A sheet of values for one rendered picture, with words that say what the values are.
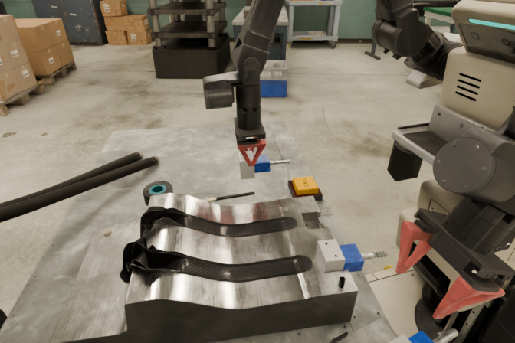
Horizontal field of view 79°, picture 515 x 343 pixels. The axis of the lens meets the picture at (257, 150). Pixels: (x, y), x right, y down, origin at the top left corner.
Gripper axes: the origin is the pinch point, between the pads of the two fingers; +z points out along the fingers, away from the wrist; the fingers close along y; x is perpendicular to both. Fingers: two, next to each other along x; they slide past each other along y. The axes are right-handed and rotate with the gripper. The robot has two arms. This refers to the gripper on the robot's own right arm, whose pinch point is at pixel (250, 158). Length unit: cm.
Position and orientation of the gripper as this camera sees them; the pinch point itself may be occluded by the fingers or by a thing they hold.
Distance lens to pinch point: 79.4
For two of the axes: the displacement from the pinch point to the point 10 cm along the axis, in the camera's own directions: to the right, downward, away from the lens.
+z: 0.1, 8.6, 5.0
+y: 1.5, 5.0, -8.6
